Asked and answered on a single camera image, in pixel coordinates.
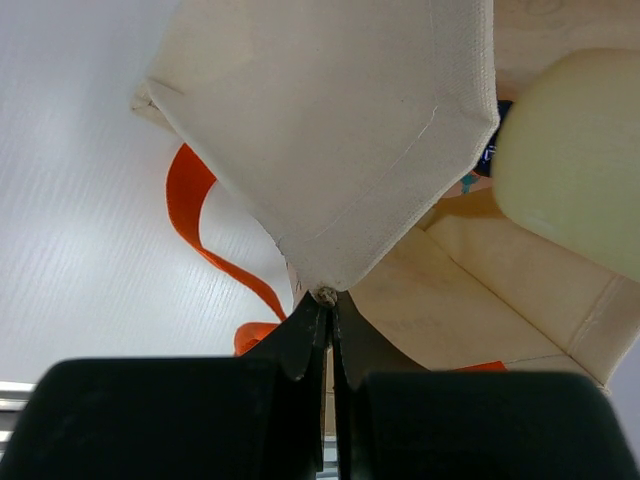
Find green pump lotion bottle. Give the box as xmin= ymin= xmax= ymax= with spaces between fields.
xmin=492 ymin=48 xmax=639 ymax=280

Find beige canvas bag orange handles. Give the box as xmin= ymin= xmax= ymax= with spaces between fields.
xmin=134 ymin=1 xmax=639 ymax=387

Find aluminium rail base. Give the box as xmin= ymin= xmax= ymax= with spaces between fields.
xmin=0 ymin=381 xmax=35 ymax=454

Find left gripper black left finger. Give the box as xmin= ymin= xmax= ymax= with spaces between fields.
xmin=1 ymin=297 xmax=328 ymax=479

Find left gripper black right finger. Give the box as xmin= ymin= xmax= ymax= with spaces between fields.
xmin=331 ymin=292 xmax=639 ymax=479

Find orange bottle blue spray top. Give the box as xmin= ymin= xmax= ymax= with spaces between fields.
xmin=460 ymin=100 xmax=513 ymax=194

